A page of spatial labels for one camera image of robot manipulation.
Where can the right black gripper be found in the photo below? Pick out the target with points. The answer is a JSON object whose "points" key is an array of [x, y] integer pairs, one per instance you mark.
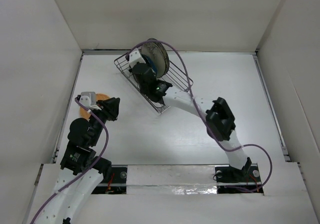
{"points": [[153, 73]]}

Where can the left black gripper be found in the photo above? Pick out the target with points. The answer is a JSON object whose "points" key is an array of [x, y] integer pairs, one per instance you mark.
{"points": [[111, 108]]}

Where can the dark blue leaf-shaped dish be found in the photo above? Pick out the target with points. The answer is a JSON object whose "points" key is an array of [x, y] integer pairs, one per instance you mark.
{"points": [[150, 63]]}

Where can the cream plate with tree pattern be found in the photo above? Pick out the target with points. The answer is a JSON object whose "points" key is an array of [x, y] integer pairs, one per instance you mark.
{"points": [[156, 52]]}

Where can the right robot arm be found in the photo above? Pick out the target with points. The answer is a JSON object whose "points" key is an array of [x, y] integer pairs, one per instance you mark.
{"points": [[216, 115]]}

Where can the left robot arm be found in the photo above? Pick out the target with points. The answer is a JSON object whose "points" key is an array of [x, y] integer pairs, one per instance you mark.
{"points": [[81, 168]]}

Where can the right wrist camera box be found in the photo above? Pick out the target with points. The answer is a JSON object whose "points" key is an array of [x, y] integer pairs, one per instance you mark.
{"points": [[134, 57]]}

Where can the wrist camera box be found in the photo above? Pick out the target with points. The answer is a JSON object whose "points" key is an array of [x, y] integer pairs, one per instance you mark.
{"points": [[134, 57], [87, 100]]}

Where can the grey wire dish rack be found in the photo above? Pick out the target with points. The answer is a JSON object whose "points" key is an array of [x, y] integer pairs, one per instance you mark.
{"points": [[175, 80]]}

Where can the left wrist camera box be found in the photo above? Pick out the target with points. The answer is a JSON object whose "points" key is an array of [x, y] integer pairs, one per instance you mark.
{"points": [[87, 100]]}

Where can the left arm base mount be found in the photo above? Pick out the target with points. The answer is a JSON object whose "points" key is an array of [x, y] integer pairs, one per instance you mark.
{"points": [[113, 179]]}

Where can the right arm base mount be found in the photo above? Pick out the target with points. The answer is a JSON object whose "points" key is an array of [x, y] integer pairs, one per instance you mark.
{"points": [[232, 181]]}

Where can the metal front rail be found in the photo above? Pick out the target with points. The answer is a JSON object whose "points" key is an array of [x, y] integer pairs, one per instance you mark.
{"points": [[176, 182]]}

